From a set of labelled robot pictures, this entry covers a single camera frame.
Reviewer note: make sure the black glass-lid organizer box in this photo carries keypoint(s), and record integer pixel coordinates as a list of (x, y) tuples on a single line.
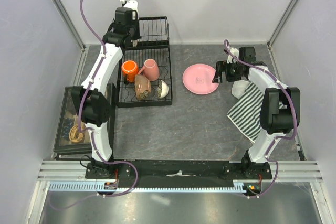
[(68, 119)]

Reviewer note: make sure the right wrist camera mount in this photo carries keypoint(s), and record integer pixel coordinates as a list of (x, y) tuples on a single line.
[(235, 52)]

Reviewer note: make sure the black wire dish rack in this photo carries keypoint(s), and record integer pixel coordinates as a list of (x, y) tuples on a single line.
[(153, 85)]

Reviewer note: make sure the white patterned bowl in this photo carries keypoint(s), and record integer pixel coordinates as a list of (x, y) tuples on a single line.
[(163, 89)]

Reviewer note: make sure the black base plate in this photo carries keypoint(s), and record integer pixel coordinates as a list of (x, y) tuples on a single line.
[(127, 174)]

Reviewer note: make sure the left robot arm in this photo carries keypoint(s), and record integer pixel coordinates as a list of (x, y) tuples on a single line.
[(92, 108)]

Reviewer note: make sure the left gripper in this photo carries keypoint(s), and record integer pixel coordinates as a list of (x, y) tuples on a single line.
[(136, 36)]

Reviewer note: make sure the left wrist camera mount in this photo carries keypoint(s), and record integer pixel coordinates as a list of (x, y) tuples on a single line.
[(132, 4)]

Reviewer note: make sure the pink mug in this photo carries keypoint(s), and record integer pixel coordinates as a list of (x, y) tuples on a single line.
[(150, 70)]

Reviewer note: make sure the aluminium frame rail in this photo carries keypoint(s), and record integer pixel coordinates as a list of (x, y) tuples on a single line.
[(285, 171)]

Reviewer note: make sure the green striped towel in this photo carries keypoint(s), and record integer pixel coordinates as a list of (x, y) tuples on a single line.
[(245, 114)]

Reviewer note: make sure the pink plate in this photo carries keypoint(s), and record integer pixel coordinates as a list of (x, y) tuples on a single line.
[(198, 78)]

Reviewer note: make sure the speckled beige plate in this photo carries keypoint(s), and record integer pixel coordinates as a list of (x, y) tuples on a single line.
[(135, 43)]

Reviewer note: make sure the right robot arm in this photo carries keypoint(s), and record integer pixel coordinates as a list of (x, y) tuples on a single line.
[(280, 109)]

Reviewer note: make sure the orange mug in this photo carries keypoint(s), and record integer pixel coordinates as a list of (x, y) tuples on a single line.
[(129, 69)]

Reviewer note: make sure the beige patterned cup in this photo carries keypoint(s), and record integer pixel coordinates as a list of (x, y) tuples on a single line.
[(142, 86)]

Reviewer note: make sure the white folded cloth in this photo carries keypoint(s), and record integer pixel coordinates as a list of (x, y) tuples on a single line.
[(239, 87)]

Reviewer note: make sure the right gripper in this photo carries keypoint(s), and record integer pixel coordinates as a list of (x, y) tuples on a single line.
[(222, 66)]

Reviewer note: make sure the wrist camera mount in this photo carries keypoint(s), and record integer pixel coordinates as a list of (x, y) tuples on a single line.
[(235, 52), (132, 4)]

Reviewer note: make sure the blue cable duct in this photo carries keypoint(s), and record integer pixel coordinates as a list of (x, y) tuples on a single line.
[(104, 187)]

